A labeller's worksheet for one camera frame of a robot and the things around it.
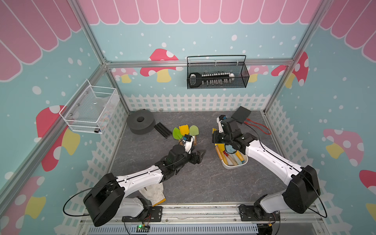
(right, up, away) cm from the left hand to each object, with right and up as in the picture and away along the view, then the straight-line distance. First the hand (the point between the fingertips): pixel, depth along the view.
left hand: (201, 151), depth 80 cm
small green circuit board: (-31, -37, -8) cm, 49 cm away
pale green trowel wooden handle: (-4, +11, +29) cm, 31 cm away
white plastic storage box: (+21, -10, +6) cm, 24 cm away
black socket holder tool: (-2, +42, +9) cm, 43 cm away
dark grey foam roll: (-42, +17, +26) cm, 52 cm away
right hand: (+7, +9, +3) cm, 12 cm away
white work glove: (-26, -23, 0) cm, 35 cm away
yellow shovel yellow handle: (-11, +11, +28) cm, 32 cm away
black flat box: (+35, +23, +38) cm, 57 cm away
